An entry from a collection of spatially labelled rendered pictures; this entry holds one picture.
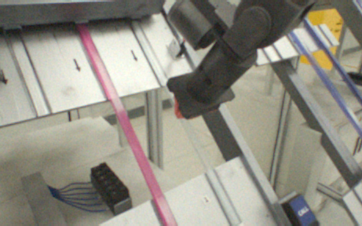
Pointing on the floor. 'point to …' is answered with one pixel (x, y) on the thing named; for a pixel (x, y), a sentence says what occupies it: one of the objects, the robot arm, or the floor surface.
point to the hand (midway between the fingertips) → (181, 112)
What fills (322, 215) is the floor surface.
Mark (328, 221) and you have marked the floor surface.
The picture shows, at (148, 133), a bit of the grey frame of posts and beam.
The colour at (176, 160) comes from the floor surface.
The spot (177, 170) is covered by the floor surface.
